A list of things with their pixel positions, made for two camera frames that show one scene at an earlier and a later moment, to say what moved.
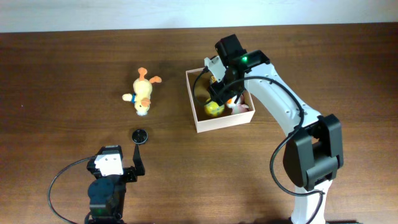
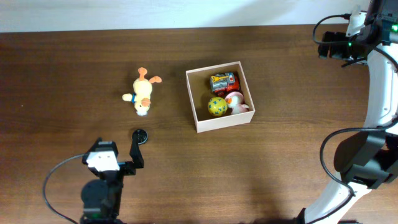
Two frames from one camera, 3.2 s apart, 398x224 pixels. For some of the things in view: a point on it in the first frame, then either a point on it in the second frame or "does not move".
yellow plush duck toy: x=142 y=92 does not move
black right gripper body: x=222 y=93 -> x=327 y=45
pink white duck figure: x=237 y=107 does not move
